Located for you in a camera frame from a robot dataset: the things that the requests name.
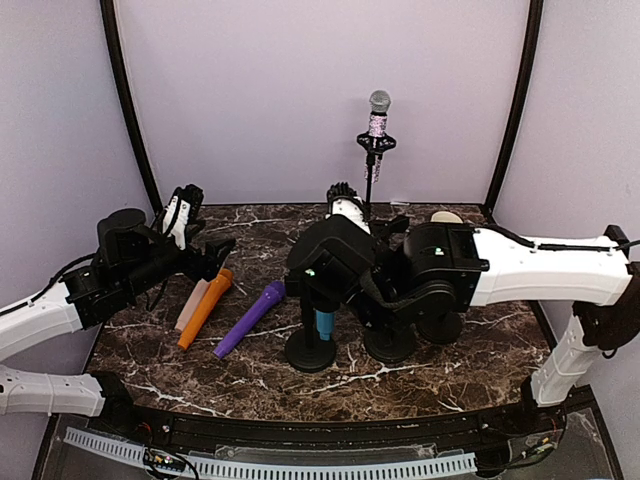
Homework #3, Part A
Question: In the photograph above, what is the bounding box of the pink microphone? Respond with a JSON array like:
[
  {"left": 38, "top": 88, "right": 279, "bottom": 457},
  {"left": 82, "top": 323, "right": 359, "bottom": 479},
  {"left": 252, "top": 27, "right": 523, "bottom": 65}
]
[{"left": 175, "top": 279, "right": 209, "bottom": 332}]

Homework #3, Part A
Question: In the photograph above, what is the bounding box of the orange microphone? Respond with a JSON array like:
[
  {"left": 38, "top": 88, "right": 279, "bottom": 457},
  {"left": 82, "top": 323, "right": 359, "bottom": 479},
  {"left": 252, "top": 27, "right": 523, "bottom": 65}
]
[{"left": 178, "top": 268, "right": 233, "bottom": 350}]

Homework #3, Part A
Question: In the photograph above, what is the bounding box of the purple microphone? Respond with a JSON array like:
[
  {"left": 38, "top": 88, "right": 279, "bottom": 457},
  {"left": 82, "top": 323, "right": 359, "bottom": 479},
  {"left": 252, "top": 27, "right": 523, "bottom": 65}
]
[{"left": 214, "top": 281, "right": 286, "bottom": 359}]

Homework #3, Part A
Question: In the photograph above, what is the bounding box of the light blue microphone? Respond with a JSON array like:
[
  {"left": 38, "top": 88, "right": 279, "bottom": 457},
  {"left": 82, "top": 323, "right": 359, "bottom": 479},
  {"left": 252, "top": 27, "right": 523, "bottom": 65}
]
[{"left": 315, "top": 309, "right": 336, "bottom": 341}]

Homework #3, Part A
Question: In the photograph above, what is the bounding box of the black round-base stand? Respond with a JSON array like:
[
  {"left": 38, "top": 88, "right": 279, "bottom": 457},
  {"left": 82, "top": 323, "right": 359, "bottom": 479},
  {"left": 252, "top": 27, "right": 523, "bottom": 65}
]
[
  {"left": 416, "top": 312, "right": 463, "bottom": 345},
  {"left": 369, "top": 215, "right": 410, "bottom": 247},
  {"left": 284, "top": 280, "right": 336, "bottom": 373},
  {"left": 364, "top": 326, "right": 416, "bottom": 364}
]

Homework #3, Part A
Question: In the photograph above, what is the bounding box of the black tripod microphone stand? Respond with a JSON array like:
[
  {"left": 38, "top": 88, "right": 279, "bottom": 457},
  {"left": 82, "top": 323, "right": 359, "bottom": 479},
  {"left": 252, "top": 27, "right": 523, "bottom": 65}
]
[{"left": 356, "top": 133, "right": 397, "bottom": 219}]

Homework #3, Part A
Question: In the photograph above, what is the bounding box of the glitter silver microphone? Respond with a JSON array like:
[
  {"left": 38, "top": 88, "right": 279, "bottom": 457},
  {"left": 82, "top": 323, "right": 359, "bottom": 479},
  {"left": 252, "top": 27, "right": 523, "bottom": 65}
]
[{"left": 367, "top": 90, "right": 391, "bottom": 183}]

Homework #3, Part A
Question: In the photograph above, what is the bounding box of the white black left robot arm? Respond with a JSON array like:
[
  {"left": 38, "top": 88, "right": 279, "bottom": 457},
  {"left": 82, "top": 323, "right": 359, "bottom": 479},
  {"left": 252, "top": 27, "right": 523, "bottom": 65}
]
[{"left": 1, "top": 209, "right": 236, "bottom": 436}]

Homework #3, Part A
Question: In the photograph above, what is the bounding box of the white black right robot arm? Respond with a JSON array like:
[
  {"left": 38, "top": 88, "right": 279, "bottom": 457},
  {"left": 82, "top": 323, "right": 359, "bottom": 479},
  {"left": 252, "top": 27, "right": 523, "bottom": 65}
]
[{"left": 287, "top": 215, "right": 639, "bottom": 434}]

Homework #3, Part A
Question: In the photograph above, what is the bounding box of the small circuit board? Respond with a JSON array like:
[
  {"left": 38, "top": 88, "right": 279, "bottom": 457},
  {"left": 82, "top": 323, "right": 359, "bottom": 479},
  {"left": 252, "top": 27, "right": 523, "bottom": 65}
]
[{"left": 142, "top": 448, "right": 186, "bottom": 474}]

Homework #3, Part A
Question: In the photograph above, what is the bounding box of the cream ceramic mug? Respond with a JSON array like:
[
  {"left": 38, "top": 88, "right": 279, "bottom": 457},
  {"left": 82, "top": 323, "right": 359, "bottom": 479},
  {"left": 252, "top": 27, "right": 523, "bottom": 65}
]
[{"left": 430, "top": 211, "right": 463, "bottom": 224}]

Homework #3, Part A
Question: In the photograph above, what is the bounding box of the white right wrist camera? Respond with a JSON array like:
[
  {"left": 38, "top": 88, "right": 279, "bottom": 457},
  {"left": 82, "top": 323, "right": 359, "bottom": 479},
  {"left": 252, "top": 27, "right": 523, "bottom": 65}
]
[{"left": 325, "top": 182, "right": 371, "bottom": 234}]

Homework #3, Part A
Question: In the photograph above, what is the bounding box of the white slotted cable duct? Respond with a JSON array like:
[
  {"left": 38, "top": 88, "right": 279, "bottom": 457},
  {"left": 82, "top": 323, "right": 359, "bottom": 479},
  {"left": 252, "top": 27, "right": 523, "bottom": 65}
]
[{"left": 63, "top": 427, "right": 477, "bottom": 479}]

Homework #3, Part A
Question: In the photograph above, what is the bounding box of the black enclosure frame post left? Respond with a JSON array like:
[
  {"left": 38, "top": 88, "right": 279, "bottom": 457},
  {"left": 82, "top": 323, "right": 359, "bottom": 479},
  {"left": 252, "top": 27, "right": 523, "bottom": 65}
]
[{"left": 99, "top": 0, "right": 163, "bottom": 213}]

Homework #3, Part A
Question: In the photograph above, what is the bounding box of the black enclosure frame post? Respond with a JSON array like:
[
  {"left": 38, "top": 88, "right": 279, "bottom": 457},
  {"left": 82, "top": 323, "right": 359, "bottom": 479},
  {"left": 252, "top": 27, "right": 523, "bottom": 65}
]
[
  {"left": 99, "top": 0, "right": 163, "bottom": 213},
  {"left": 483, "top": 0, "right": 544, "bottom": 216}
]

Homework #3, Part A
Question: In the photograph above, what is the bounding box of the black table edge rail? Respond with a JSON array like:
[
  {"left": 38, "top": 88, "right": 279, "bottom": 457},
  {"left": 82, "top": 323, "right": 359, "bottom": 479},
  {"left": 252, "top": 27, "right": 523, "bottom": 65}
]
[{"left": 82, "top": 369, "right": 596, "bottom": 464}]

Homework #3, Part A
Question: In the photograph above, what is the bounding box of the black enclosure frame post right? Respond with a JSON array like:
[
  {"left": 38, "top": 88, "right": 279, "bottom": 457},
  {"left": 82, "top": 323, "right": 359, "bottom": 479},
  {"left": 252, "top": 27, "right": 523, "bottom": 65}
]
[{"left": 483, "top": 0, "right": 544, "bottom": 216}]

